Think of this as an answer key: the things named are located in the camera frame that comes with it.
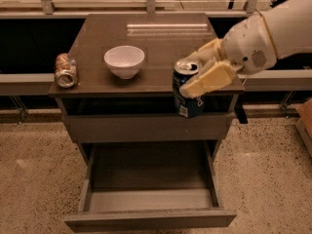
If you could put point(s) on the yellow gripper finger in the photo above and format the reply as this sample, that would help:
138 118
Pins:
211 50
214 75

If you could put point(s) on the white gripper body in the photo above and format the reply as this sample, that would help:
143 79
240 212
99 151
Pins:
248 46

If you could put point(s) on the blue pepsi can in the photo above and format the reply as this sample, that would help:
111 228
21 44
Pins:
186 103

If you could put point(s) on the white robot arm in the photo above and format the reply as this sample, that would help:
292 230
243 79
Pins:
290 25

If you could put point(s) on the grey drawer cabinet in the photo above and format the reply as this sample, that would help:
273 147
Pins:
164 39

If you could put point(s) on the open bottom grey drawer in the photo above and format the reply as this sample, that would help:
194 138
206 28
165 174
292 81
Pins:
149 185

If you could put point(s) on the grey upper drawer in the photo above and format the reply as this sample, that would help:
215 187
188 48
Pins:
148 127

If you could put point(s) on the crushed orange soda can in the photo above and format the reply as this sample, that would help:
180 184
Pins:
66 70

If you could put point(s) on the white bowl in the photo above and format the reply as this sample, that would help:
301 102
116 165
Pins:
124 61

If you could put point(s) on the cardboard box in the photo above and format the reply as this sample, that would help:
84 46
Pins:
304 124

